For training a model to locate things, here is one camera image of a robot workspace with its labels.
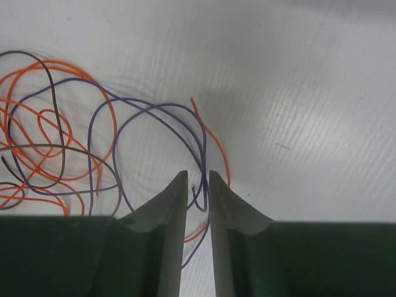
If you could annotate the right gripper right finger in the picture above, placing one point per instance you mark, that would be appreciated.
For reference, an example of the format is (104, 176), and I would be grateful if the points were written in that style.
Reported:
(254, 255)

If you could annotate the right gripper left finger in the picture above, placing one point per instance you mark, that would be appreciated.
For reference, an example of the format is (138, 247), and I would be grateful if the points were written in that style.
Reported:
(139, 254)

